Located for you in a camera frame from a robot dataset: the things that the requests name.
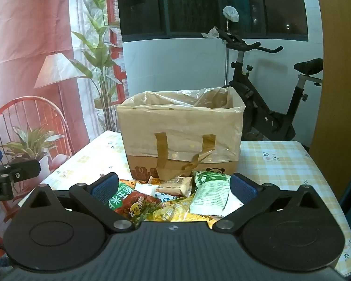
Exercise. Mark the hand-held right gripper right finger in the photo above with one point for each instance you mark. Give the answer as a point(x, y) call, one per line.
point(242, 190)

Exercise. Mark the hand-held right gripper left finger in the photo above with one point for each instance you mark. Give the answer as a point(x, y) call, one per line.
point(105, 186)

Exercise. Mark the red green snack packet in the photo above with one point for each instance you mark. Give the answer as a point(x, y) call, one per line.
point(128, 203)

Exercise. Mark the white green snack packet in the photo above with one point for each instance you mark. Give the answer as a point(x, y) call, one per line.
point(209, 193)

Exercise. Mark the small white snack packet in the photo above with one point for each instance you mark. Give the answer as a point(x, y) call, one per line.
point(142, 188)

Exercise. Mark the brown cardboard box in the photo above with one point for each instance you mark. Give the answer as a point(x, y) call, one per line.
point(143, 168)

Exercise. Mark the white blue snack packet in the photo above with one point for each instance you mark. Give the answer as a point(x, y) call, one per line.
point(165, 199)

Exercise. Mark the beige snack packet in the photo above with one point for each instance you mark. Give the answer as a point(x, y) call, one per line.
point(172, 185)

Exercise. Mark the yellow snack packet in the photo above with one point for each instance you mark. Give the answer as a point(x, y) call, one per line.
point(175, 212)

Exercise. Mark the checked floral tablecloth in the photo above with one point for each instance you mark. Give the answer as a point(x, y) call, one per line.
point(280, 158)

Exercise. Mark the black exercise bike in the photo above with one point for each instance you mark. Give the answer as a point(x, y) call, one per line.
point(260, 114)

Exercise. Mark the metal pole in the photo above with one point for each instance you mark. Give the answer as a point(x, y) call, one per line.
point(226, 64)

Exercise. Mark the wooden panel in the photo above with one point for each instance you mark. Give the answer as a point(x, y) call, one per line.
point(339, 64)

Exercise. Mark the crumpled white tissue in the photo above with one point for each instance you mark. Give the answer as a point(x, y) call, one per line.
point(211, 32)

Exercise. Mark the white plastic bag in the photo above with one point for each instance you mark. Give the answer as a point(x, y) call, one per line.
point(230, 13)

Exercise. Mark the dark window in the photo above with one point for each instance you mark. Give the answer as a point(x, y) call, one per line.
point(193, 3)

